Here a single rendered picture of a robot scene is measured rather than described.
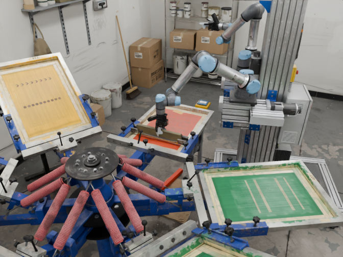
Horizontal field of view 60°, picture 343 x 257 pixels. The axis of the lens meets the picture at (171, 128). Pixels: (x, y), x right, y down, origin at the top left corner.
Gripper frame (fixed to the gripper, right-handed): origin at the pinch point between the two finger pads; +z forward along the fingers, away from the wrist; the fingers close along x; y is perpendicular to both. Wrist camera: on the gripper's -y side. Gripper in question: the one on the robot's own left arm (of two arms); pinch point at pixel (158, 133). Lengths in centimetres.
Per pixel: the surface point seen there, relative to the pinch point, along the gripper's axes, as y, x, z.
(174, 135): 15.3, -1.7, -3.4
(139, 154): 1.7, -35.1, -2.8
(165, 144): 8.1, -4.9, 5.7
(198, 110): 15, 58, 3
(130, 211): 31, -95, -15
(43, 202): -27, -101, -3
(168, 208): 38, -65, 9
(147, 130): -9.4, -1.7, -1.3
